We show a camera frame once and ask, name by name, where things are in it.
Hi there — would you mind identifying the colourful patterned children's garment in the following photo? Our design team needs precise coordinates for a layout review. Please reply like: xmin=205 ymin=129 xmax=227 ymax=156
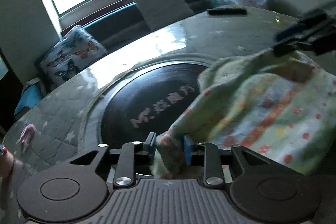
xmin=151 ymin=50 xmax=335 ymax=178

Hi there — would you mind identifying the small pink toy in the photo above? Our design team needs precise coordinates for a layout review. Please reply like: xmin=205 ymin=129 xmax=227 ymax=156
xmin=19 ymin=124 xmax=38 ymax=145

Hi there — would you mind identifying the black remote control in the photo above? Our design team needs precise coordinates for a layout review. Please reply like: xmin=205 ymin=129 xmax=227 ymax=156
xmin=207 ymin=7 xmax=247 ymax=16

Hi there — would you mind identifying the pink cartoon-eyed water bottle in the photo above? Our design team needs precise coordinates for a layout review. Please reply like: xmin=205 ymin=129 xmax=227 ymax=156
xmin=0 ymin=144 xmax=14 ymax=178

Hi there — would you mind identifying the butterfly print pillow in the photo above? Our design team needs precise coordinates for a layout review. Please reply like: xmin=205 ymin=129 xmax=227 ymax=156
xmin=39 ymin=25 xmax=107 ymax=86

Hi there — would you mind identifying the blue cushion with cloth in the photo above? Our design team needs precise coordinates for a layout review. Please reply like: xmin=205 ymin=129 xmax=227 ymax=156
xmin=14 ymin=77 xmax=47 ymax=119

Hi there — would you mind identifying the plain white pillow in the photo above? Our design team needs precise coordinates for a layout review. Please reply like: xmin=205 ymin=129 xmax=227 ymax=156
xmin=134 ymin=0 xmax=195 ymax=32

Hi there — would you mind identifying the round black induction cooktop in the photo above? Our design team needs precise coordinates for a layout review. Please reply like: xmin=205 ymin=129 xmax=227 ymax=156
xmin=80 ymin=53 xmax=215 ymax=150

